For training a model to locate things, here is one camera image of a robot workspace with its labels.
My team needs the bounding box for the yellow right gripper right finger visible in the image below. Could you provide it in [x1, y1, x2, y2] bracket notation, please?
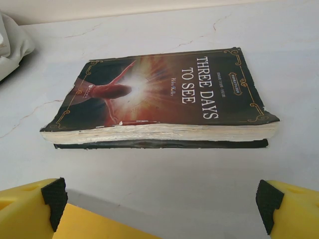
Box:
[256, 179, 319, 239]

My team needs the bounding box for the dark Three Days book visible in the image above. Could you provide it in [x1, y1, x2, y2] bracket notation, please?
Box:
[39, 46, 281, 151]

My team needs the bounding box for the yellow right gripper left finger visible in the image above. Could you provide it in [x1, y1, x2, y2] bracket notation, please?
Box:
[0, 177, 162, 239]

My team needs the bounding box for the cream canvas backpack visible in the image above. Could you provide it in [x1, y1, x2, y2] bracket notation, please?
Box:
[0, 9, 35, 83]

